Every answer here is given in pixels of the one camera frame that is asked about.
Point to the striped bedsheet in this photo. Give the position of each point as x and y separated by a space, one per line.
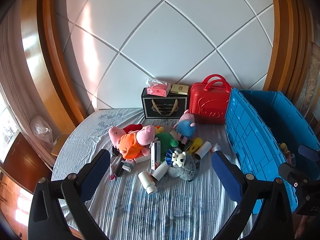
162 212

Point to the sheer curtain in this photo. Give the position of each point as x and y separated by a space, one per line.
12 67

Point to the wooden headboard frame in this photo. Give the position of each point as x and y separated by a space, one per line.
50 55

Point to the wooden nightstand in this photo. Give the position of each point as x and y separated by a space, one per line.
60 145

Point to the clear plastic bag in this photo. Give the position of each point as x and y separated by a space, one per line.
41 130

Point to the gold box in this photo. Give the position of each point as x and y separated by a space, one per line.
179 89

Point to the flat white box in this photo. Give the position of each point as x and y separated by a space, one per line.
142 159

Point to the green plush toy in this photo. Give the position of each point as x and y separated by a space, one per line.
163 140

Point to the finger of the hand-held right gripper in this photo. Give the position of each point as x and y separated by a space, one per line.
291 173
308 153

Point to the white padded headboard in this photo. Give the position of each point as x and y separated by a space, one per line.
162 42

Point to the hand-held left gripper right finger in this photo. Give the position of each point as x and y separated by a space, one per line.
225 177

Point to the pink pig plush red dress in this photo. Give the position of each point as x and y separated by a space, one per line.
115 133

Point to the small green white carton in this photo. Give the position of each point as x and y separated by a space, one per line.
129 165

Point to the pink pig plush blue shirt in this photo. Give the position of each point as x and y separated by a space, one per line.
186 127

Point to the white pill bottle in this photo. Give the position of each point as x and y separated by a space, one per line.
146 181

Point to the tall white carton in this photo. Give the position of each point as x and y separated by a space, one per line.
155 155

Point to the red hard-shell suitcase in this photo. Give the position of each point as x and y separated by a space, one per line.
207 102

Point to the blue plastic storage crate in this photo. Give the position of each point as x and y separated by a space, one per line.
250 135

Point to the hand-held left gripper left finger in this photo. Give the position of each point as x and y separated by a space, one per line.
95 177

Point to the patterned wall hanging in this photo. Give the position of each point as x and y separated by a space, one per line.
311 85

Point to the white cardboard tube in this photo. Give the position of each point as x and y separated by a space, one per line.
162 170
203 150

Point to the wooden cabinet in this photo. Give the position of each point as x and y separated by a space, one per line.
20 167

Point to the pink tissue pack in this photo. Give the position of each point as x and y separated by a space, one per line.
160 90

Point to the person's right forearm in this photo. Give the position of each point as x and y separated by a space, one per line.
301 227

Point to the pink pig plush orange dress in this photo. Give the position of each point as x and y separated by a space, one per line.
131 146

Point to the black gift box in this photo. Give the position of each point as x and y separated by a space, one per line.
150 107

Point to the yellow plush toy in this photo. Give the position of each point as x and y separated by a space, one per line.
196 143

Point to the grey koala plush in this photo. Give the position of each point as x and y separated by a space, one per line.
183 171

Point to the small black item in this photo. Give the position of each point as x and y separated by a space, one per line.
119 168

